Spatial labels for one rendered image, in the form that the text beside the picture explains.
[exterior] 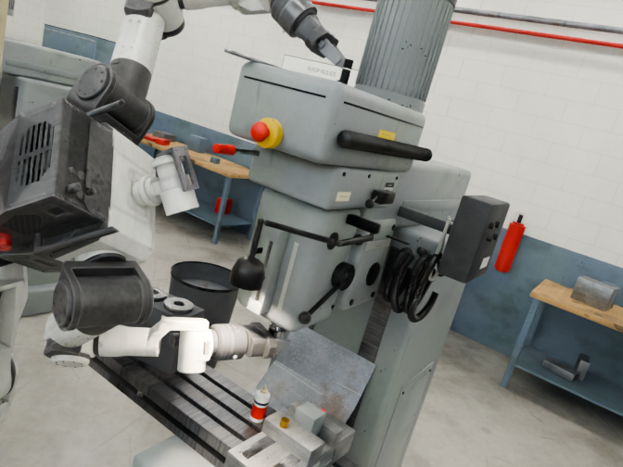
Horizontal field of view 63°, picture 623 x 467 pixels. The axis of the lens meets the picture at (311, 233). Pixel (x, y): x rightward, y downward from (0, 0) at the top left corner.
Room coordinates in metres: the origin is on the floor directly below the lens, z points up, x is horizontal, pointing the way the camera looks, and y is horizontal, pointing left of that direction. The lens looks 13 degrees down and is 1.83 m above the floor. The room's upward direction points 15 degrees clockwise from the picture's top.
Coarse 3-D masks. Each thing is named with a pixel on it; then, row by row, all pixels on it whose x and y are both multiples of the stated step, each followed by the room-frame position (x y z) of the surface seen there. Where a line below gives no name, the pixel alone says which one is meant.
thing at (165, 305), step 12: (156, 288) 1.50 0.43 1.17; (156, 300) 1.43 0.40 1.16; (168, 300) 1.43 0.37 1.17; (180, 300) 1.46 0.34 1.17; (156, 312) 1.39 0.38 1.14; (168, 312) 1.38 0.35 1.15; (180, 312) 1.39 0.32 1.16; (192, 312) 1.42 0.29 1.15; (120, 324) 1.43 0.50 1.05; (132, 324) 1.41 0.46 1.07; (144, 324) 1.40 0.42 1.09; (168, 336) 1.37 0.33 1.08; (168, 348) 1.36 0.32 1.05; (144, 360) 1.39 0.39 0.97; (156, 360) 1.38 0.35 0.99; (168, 360) 1.36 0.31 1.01; (168, 372) 1.36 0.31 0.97
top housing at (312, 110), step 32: (256, 64) 1.09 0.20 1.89; (256, 96) 1.07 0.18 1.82; (288, 96) 1.03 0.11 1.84; (320, 96) 0.99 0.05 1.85; (352, 96) 1.02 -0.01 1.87; (288, 128) 1.02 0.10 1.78; (320, 128) 0.98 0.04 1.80; (352, 128) 1.05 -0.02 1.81; (384, 128) 1.17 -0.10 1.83; (416, 128) 1.33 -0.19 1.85; (320, 160) 0.99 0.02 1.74; (352, 160) 1.08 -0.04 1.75; (384, 160) 1.21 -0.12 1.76
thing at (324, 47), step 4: (324, 40) 1.21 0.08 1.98; (328, 40) 1.22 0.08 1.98; (320, 44) 1.21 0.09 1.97; (324, 44) 1.21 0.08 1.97; (328, 44) 1.21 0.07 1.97; (332, 44) 1.22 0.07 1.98; (320, 48) 1.21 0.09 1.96; (324, 48) 1.21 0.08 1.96; (328, 48) 1.21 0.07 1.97; (332, 48) 1.21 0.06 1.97; (320, 52) 1.22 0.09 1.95; (324, 52) 1.21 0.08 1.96; (328, 52) 1.21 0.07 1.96; (332, 52) 1.21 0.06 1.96; (336, 52) 1.20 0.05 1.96; (324, 56) 1.21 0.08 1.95; (328, 56) 1.21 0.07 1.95; (332, 56) 1.21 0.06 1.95; (336, 56) 1.20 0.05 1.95; (332, 60) 1.20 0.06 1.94; (336, 60) 1.20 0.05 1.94; (340, 60) 1.20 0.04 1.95; (336, 64) 1.20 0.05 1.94
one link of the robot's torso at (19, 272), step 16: (0, 272) 1.11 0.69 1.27; (16, 272) 1.10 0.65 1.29; (0, 288) 1.03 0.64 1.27; (16, 288) 1.07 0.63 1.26; (0, 304) 1.08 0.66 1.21; (16, 304) 1.07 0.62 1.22; (0, 320) 1.08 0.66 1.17; (16, 320) 1.07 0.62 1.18; (0, 336) 1.08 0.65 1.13; (0, 352) 1.04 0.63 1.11; (0, 368) 1.05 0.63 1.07; (0, 384) 1.05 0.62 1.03
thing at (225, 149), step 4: (216, 144) 1.05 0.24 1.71; (220, 144) 1.06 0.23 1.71; (212, 148) 1.05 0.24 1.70; (216, 148) 1.05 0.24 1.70; (220, 148) 1.05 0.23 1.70; (224, 148) 1.06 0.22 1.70; (228, 148) 1.07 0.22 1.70; (232, 148) 1.08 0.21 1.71; (236, 148) 1.11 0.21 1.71; (240, 148) 1.12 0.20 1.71; (216, 152) 1.05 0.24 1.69; (220, 152) 1.06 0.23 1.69; (224, 152) 1.07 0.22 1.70; (228, 152) 1.07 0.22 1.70; (232, 152) 1.08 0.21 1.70; (236, 152) 1.10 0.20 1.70; (240, 152) 1.11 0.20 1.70; (244, 152) 1.12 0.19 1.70; (248, 152) 1.14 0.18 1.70; (252, 152) 1.15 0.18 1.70; (256, 152) 1.16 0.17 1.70
